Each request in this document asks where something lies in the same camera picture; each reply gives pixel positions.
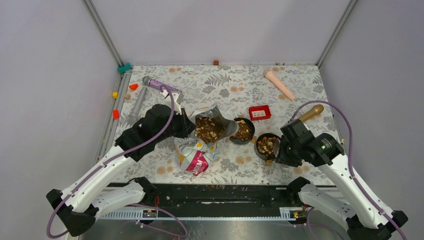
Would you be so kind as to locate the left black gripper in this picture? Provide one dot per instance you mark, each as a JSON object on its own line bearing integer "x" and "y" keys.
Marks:
{"x": 187, "y": 125}

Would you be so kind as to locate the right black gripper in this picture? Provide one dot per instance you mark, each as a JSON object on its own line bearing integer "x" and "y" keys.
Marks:
{"x": 282, "y": 157}

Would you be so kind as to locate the cat food bag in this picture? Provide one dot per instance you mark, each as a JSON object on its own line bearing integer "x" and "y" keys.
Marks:
{"x": 196, "y": 156}

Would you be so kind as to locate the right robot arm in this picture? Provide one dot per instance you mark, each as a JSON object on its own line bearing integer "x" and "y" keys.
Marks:
{"x": 363, "y": 214}

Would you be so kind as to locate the pet food kibble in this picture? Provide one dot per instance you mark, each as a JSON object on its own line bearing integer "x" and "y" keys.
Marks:
{"x": 208, "y": 129}

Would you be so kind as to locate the black bowl fish print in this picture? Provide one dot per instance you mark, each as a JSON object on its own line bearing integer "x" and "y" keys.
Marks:
{"x": 267, "y": 146}

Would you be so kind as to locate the small tan wooden block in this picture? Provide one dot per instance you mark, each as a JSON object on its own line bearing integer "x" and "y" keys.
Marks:
{"x": 269, "y": 163}

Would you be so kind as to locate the gold toy microphone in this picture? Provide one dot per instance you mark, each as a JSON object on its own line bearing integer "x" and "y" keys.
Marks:
{"x": 315, "y": 111}

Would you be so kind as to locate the purple glitter toy microphone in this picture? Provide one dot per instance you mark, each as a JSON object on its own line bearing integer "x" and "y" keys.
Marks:
{"x": 160, "y": 85}

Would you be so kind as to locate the red plastic box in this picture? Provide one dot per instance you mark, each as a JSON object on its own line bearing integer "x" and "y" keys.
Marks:
{"x": 261, "y": 112}

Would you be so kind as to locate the grey toy microphone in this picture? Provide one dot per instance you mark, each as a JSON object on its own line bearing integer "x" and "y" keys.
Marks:
{"x": 133, "y": 117}

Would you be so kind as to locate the black bowl paw print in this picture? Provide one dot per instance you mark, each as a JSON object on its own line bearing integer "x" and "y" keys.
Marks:
{"x": 245, "y": 133}

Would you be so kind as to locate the floral patterned table mat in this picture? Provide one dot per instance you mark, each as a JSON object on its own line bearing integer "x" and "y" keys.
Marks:
{"x": 234, "y": 89}

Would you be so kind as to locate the red triangular block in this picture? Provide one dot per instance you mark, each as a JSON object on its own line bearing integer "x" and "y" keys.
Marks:
{"x": 133, "y": 87}

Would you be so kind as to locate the yellow small block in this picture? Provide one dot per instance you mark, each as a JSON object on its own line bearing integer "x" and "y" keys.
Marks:
{"x": 115, "y": 95}

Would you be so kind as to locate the pink toy microphone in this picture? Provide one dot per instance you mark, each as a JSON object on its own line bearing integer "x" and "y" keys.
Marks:
{"x": 269, "y": 75}

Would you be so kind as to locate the teal plastic block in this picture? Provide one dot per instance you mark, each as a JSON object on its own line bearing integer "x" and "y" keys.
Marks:
{"x": 124, "y": 68}

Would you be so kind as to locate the red block on rail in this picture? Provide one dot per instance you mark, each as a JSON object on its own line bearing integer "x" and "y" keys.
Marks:
{"x": 115, "y": 114}

